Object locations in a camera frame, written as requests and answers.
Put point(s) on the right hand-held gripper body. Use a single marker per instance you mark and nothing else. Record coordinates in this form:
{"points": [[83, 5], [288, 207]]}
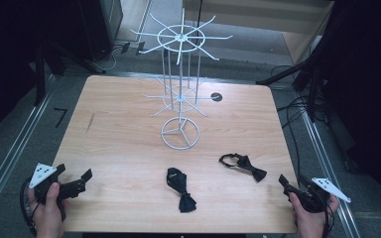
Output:
{"points": [[324, 191]]}

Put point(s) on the dark round table grommet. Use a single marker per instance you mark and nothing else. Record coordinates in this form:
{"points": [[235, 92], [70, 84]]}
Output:
{"points": [[216, 96]]}

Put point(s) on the black metal stand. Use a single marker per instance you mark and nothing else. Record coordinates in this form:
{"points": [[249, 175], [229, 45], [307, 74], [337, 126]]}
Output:
{"points": [[41, 72], [311, 66]]}

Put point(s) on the black bow tie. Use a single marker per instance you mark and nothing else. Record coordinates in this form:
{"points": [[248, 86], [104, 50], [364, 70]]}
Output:
{"points": [[244, 164], [180, 186]]}

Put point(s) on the person's right hand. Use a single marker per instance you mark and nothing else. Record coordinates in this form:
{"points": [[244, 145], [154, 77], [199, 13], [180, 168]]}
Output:
{"points": [[311, 221]]}

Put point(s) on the person's left hand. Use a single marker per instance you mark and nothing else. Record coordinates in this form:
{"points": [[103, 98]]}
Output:
{"points": [[48, 213]]}

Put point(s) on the aluminium floor rail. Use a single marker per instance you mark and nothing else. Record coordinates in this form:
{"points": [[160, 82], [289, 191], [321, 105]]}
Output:
{"points": [[327, 172], [13, 152]]}

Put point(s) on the light wooden board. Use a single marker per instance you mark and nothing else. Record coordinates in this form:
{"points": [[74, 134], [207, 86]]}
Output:
{"points": [[297, 36]]}

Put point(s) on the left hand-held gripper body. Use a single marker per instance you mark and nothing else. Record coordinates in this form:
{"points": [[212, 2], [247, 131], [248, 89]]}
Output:
{"points": [[43, 174]]}

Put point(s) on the dark cabinet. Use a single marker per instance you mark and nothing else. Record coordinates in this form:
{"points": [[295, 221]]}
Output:
{"points": [[102, 23]]}

